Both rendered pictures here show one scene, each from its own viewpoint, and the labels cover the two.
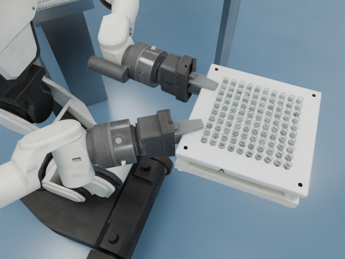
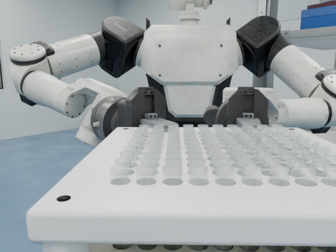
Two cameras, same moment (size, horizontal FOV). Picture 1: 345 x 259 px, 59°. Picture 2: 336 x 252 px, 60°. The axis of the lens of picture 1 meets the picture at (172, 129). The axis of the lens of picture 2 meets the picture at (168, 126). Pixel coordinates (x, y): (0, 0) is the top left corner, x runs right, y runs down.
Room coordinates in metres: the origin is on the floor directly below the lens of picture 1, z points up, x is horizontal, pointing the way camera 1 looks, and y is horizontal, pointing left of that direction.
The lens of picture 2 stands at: (0.21, -0.39, 1.11)
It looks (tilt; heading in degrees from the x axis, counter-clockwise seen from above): 10 degrees down; 71
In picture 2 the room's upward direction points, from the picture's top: straight up
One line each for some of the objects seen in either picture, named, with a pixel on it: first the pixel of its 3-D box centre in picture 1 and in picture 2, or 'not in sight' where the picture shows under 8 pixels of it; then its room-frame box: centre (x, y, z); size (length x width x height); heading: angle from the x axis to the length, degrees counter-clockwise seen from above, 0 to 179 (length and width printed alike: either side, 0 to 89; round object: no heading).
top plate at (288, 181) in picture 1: (252, 122); (220, 160); (0.34, -0.16, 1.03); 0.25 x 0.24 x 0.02; 160
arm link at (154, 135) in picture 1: (142, 140); (131, 126); (0.30, 0.06, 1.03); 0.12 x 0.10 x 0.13; 102
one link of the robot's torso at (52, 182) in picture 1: (73, 174); not in sight; (0.57, 0.45, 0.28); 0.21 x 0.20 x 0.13; 70
